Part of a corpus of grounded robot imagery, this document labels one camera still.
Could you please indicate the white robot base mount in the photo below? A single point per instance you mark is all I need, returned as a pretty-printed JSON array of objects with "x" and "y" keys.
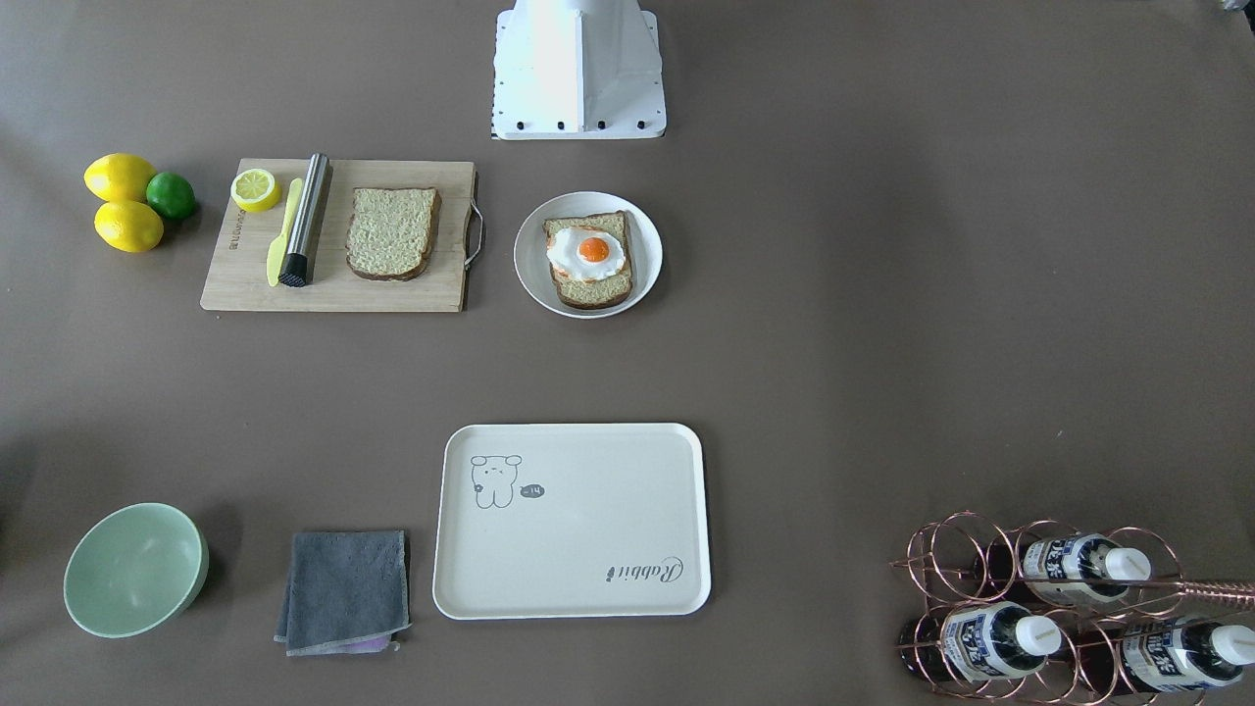
[{"x": 577, "y": 70}]

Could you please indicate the copper wire bottle rack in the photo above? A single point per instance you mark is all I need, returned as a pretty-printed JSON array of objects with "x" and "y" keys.
[{"x": 940, "y": 561}]

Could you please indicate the halved lemon slice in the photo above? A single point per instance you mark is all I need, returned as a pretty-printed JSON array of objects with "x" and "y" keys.
[{"x": 255, "y": 190}]

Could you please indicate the green lime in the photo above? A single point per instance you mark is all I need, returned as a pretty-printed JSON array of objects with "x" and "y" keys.
[{"x": 171, "y": 196}]

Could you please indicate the lower tea bottle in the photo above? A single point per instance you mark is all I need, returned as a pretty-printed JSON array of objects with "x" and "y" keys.
[
  {"x": 999, "y": 641},
  {"x": 1165, "y": 656}
]

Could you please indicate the yellow plastic knife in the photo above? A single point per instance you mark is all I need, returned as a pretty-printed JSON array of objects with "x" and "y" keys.
[{"x": 278, "y": 247}]

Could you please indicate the grey folded cloth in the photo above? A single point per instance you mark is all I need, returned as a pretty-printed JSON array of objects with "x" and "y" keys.
[{"x": 346, "y": 593}]

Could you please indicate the lower yellow lemon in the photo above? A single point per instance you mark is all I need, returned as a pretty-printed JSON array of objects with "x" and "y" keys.
[{"x": 129, "y": 226}]

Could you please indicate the green bowl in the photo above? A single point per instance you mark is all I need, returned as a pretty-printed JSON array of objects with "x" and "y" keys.
[{"x": 138, "y": 568}]

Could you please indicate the bread slice under egg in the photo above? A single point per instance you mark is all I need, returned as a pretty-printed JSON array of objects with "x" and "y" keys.
[{"x": 600, "y": 294}]

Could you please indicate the yellow lemon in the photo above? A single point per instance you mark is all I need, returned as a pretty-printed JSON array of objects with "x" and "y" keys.
[
  {"x": 129, "y": 226},
  {"x": 119, "y": 177}
]

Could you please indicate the tea bottle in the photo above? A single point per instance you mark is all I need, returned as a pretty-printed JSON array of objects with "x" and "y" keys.
[
  {"x": 1165, "y": 656},
  {"x": 1085, "y": 569},
  {"x": 999, "y": 641}
]

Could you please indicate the bread slice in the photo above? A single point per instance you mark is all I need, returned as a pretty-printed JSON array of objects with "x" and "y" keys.
[
  {"x": 600, "y": 294},
  {"x": 392, "y": 232}
]

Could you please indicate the white round plate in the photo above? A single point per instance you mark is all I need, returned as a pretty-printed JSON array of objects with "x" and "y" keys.
[{"x": 533, "y": 269}]

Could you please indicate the bamboo cutting board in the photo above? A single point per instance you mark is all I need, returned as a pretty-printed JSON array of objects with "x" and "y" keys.
[{"x": 236, "y": 279}]

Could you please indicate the steel cylinder grinder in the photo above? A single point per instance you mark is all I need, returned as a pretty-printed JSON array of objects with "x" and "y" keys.
[{"x": 296, "y": 266}]

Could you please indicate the cream rabbit tray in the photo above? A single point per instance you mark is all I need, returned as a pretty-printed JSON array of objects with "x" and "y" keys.
[{"x": 543, "y": 521}]

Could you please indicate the upper tea bottle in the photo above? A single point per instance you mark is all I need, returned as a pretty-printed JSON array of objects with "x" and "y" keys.
[{"x": 1085, "y": 569}]

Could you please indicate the fried egg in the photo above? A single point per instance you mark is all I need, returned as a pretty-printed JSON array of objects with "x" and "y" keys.
[{"x": 585, "y": 254}]

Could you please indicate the upper yellow lemon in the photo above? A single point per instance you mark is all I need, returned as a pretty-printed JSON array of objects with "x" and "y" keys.
[{"x": 119, "y": 177}]

